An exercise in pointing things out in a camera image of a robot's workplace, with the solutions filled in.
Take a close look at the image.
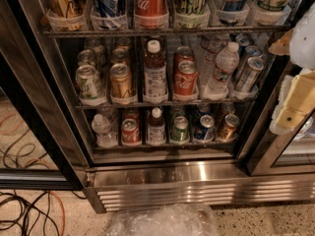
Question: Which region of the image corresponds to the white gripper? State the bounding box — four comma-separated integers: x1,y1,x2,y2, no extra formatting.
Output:
269,3,315,135

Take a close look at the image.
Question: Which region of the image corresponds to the silver slim can middle shelf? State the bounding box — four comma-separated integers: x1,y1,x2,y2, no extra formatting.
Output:
234,57,265,92

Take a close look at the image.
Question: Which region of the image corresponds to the water bottle middle shelf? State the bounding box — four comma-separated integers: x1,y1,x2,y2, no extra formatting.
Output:
207,41,239,100

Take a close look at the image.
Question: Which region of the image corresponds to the water bottle shelf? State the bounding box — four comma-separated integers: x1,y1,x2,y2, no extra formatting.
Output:
92,114,118,148
207,41,239,100

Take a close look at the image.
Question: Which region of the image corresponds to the gold can bottom shelf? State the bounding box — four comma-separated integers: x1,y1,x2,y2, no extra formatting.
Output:
217,114,240,142

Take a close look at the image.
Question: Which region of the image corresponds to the gold can shelf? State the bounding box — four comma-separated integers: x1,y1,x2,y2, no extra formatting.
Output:
217,114,240,142
109,63,135,104

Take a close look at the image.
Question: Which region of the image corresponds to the blue can bottom shelf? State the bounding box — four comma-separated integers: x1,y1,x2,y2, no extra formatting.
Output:
194,115,215,142

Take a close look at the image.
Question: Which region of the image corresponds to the red cola can middle shelf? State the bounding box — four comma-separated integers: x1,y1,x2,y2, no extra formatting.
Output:
173,60,198,96

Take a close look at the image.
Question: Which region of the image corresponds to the red cola can shelf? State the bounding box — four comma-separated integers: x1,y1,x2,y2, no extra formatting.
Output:
173,60,198,96
135,0,167,29

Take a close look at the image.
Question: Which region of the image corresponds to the green can bottom shelf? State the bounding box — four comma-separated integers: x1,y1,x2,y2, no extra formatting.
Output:
170,116,189,144

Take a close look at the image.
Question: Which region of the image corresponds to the tea bottle middle shelf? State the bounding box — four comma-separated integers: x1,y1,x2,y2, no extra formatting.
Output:
144,39,166,103

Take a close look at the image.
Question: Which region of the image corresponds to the tea bottle shelf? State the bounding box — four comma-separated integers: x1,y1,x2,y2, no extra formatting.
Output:
144,39,166,103
147,107,166,146

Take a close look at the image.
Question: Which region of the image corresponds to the tea bottle bottom shelf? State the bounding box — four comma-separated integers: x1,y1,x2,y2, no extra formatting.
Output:
147,107,166,146

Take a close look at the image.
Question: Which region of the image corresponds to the red cola can top shelf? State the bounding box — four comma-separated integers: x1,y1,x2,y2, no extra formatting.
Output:
135,0,167,29

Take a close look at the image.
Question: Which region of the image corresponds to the red can bottom shelf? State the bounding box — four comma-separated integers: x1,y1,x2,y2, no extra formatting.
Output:
121,118,141,147

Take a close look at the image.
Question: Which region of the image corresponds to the gold can middle shelf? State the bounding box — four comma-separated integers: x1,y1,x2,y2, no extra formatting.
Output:
109,63,135,104

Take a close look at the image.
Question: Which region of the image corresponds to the blue white can top shelf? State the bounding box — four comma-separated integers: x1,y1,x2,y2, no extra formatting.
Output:
93,0,126,30

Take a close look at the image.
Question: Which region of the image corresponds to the water bottle bottom shelf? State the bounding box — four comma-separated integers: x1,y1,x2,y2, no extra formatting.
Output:
92,114,118,148

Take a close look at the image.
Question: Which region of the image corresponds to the white green can middle shelf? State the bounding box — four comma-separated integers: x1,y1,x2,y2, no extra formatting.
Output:
76,65,106,106

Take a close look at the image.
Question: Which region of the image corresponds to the clear plastic bin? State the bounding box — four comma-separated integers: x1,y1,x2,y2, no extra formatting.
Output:
105,204,220,236

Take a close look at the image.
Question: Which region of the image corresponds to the middle wire shelf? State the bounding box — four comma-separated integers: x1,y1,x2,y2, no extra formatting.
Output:
76,98,255,110

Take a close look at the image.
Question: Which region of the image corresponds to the wire shelf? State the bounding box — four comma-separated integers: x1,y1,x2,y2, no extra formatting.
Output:
43,25,290,38
76,98,255,110

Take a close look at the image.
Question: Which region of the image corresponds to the top wire shelf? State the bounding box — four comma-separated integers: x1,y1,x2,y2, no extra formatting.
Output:
43,25,290,38

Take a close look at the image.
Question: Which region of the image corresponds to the black cable bundle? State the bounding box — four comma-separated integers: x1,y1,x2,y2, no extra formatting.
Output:
0,128,88,236

